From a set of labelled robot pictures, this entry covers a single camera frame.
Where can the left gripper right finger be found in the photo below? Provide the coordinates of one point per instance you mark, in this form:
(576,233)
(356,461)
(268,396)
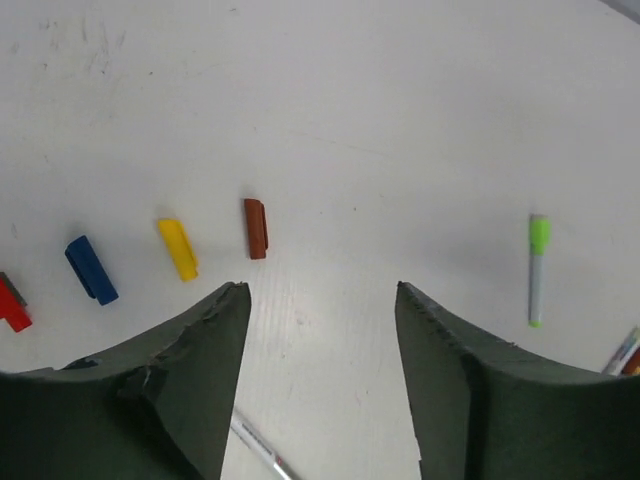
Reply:
(484,408)

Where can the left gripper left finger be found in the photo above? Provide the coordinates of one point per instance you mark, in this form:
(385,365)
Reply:
(157,406)

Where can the brown cap marker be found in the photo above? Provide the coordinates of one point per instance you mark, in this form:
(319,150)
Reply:
(260,447)
(632,365)

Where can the yellow pen cap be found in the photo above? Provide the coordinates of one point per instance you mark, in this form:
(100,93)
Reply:
(179,248)

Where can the blue pen cap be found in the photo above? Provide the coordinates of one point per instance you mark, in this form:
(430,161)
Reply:
(90,271)

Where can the red pen cap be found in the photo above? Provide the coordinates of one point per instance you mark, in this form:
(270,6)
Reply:
(13,306)

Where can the light green cap marker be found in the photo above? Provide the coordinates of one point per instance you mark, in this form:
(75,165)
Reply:
(539,239)

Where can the brown pen cap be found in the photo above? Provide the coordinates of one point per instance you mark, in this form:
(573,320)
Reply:
(256,225)

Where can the dark green cap marker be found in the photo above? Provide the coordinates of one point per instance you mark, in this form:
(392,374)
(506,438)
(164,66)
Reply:
(623,354)

